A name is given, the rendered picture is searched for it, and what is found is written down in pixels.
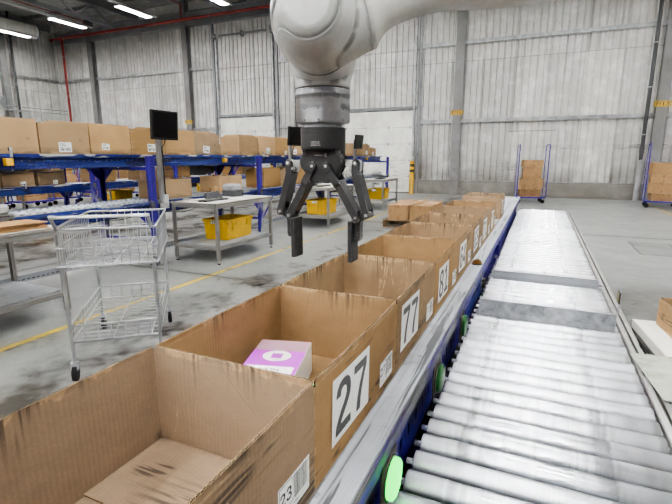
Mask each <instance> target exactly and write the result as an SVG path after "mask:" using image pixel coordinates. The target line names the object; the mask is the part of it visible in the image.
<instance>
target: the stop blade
mask: <svg viewBox="0 0 672 504"><path fill-rule="evenodd" d="M479 315H484V316H491V317H498V318H506V319H513V320H521V321H528V322H536V323H543V324H551V325H558V326H566V327H573V328H580V329H588V330H595V331H603V332H610V333H615V326H616V318H617V314H609V313H600V312H592V311H584V310H575V309H567V308H559V307H550V306H542V305H534V304H525V303H517V302H509V301H500V300H492V299H484V298H480V302H479Z"/></svg>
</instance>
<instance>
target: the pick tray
mask: <svg viewBox="0 0 672 504"><path fill-rule="evenodd" d="M656 324H657V325H658V326H659V327H660V328H661V329H662V330H663V331H664V332H666V333H667V334H668V335H669V336H670V337H671V338H672V298H663V297H662V298H660V300H659V306H658V312H657V319H656Z"/></svg>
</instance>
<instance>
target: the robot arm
mask: <svg viewBox="0 0 672 504"><path fill-rule="evenodd" d="M549 1H554V0H271V4H270V21H271V27H272V31H273V35H274V38H275V40H276V43H277V45H278V47H279V49H280V50H281V52H282V53H283V55H284V56H285V57H286V59H287V60H288V62H289V68H290V71H291V72H292V74H293V77H294V82H295V90H296V93H295V97H296V122H297V124H300V125H304V128H301V150H302V156H301V158H300V160H295V159H287V160H286V161H285V172H286V173H285V178H284V182H283V186H282V191H281V195H280V199H279V203H278V208H277V213H278V214H279V215H283V216H285V217H286V218H287V232H288V236H291V253H292V257H297V256H300V255H302V254H303V227H302V217H301V216H299V215H298V214H299V212H300V210H301V208H302V206H303V204H304V202H305V200H306V199H307V197H308V195H309V193H310V191H311V189H312V187H313V186H314V185H315V183H322V182H323V183H332V185H333V187H334V188H335V189H336V190H337V192H338V194H339V196H340V198H341V200H342V202H343V204H344V205H345V207H346V209H347V211H348V213H349V215H350V217H351V219H352V220H351V221H348V262H349V263H352V262H354V261H356V260H358V241H361V240H362V238H363V221H364V220H366V219H369V218H372V217H373V216H374V212H373V208H372V204H371V201H370V197H369V193H368V189H367V186H366V182H365V178H364V175H363V168H364V161H363V160H362V159H354V160H348V159H347V157H346V155H345V149H346V128H343V127H342V125H346V124H349V122H350V97H351V93H350V83H351V78H352V75H353V71H354V66H355V60H356V59H358V58H359V57H361V56H363V55H365V54H367V53H369V52H371V51H373V50H375V49H377V47H378V45H379V42H380V40H381V39H382V37H383V36H384V34H385V33H386V32H387V31H388V30H389V29H391V28H392V27H394V26H396V25H397V24H400V23H402V22H404V21H407V20H409V19H412V18H415V17H419V16H422V15H426V14H431V13H437V12H447V11H465V10H484V9H502V8H513V7H521V6H527V5H533V4H538V3H543V2H549ZM300 167H302V169H303V170H304V172H305V174H304V176H303V178H302V180H301V185H300V187H299V189H298V191H297V193H296V195H295V197H294V199H293V201H292V197H293V193H294V189H295V185H296V181H297V176H298V171H299V170H300ZM346 167H348V168H349V171H350V172H351V174H352V180H353V183H354V187H355V191H356V194H357V198H358V202H359V205H360V208H359V206H358V205H357V203H356V201H355V199H354V197H353V195H352V193H351V191H350V189H349V188H348V186H347V182H346V180H345V178H344V176H343V174H342V173H343V171H344V170H345V168H346ZM291 201H292V203H291ZM360 209H361V210H360Z"/></svg>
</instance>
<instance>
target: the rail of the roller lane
mask: <svg viewBox="0 0 672 504"><path fill-rule="evenodd" d="M567 215H568V217H569V219H570V221H571V224H572V226H573V228H574V230H575V233H576V235H577V238H578V240H579V242H580V244H581V247H582V249H583V251H584V254H585V256H586V258H587V261H588V263H589V265H590V268H591V270H592V272H593V274H594V276H595V279H597V280H598V281H599V282H598V285H603V287H602V288H603V290H602V292H601V293H602V294H603V297H604V299H605V302H606V304H607V306H608V309H609V311H610V313H611V314H617V310H618V303H617V301H616V299H615V297H614V295H613V293H612V291H611V289H610V287H609V285H608V283H607V281H606V279H605V278H604V276H603V274H602V272H601V270H600V268H599V266H598V264H597V262H596V260H595V258H594V256H593V254H592V252H591V250H590V249H589V247H588V245H587V243H586V241H585V239H584V237H583V235H582V233H581V231H580V229H579V227H578V226H577V223H576V221H575V220H574V218H573V216H572V214H571V212H570V211H569V212H568V211H567ZM616 327H617V328H618V333H619V334H620V335H621V340H622V341H623V342H624V347H625V348H626V349H627V354H629V353H630V352H631V353H640V354H644V353H643V351H642V349H641V348H640V347H639V343H638V341H637V339H636V337H635V336H634V334H633V332H632V330H631V328H630V326H629V324H628V322H627V320H626V318H625V316H624V314H623V312H622V310H621V308H619V316H618V315H617V318H616ZM629 356H630V358H631V362H632V364H633V365H634V367H635V371H636V373H637V375H638V376H639V381H640V382H641V385H643V388H644V392H645V393H646V396H647V397H648V399H649V404H650V405H651V408H652V409H653V410H654V413H655V417H656V418H657V421H658V423H659V424H660V426H661V431H662V432H663V435H664V437H665V439H666V440H667V442H668V448H670V451H671V453H672V407H671V405H670V403H669V402H666V401H664V400H663V399H662V398H661V396H660V395H659V394H658V392H657V391H656V389H655V388H654V387H653V385H652V384H651V383H650V381H649V380H648V378H647V377H646V376H645V374H644V373H643V372H642V370H641V369H640V367H639V366H638V365H637V363H636V362H635V361H634V359H633V358H632V356H631V355H630V354H629ZM664 437H663V438H664Z"/></svg>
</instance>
